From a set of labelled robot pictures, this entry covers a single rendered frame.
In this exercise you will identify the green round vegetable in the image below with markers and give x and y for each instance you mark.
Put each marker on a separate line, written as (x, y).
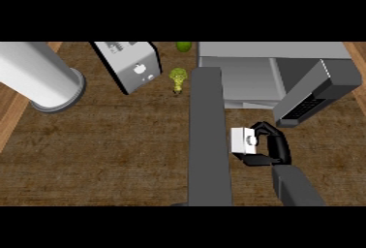
(183, 46)

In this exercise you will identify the green broccoli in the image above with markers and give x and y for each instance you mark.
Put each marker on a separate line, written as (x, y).
(177, 79)

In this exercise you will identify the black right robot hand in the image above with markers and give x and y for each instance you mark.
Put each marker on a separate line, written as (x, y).
(277, 145)

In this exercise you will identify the white milk carton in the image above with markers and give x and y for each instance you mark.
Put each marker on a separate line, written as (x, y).
(243, 141)

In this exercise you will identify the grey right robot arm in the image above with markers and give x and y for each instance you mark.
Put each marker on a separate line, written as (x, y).
(294, 187)

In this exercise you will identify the dark grey microwave door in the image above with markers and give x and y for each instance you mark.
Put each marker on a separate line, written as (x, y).
(208, 139)

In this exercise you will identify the silver toaster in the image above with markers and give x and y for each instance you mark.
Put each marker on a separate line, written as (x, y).
(131, 64)

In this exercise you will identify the grey microwave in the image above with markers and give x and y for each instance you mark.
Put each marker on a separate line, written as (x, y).
(285, 80)

